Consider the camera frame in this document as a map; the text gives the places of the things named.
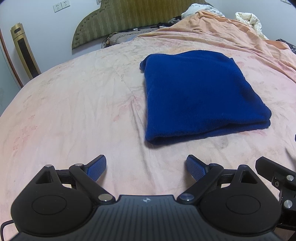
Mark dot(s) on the green upholstered headboard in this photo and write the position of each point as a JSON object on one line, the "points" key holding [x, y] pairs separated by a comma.
{"points": [[118, 15]]}

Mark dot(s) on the gold tower fan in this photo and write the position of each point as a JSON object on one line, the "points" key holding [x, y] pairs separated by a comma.
{"points": [[24, 51]]}

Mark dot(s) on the pink floral bed sheet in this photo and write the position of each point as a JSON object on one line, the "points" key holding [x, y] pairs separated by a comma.
{"points": [[95, 104]]}

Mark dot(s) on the patterned brown pillow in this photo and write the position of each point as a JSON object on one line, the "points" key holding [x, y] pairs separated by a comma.
{"points": [[121, 37]]}

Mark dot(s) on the dark patterned cloth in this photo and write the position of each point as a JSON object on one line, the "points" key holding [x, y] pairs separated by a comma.
{"points": [[291, 46]]}

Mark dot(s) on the white wall socket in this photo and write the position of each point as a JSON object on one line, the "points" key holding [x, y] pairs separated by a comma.
{"points": [[57, 7], [65, 3]]}

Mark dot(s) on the cream fluffy blanket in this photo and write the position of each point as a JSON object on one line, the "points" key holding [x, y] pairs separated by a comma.
{"points": [[252, 21]]}

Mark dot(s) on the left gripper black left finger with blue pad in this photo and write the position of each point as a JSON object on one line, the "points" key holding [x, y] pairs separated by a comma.
{"points": [[76, 185]]}

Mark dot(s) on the white quilt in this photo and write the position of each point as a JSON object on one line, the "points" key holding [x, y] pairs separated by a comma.
{"points": [[194, 8]]}

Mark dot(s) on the orange blanket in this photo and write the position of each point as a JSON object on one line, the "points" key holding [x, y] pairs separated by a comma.
{"points": [[206, 31]]}

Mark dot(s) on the dark clothes pile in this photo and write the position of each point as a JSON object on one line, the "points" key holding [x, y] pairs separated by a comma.
{"points": [[170, 23]]}

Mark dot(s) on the blue knit sweater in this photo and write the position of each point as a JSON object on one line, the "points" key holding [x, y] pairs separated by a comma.
{"points": [[198, 94]]}

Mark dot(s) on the wooden door frame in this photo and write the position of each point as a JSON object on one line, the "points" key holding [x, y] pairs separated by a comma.
{"points": [[9, 61]]}

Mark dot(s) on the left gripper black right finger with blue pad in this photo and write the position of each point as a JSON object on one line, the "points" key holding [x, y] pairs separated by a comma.
{"points": [[216, 185]]}

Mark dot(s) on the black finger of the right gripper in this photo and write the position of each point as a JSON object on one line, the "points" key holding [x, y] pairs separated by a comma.
{"points": [[283, 179]]}

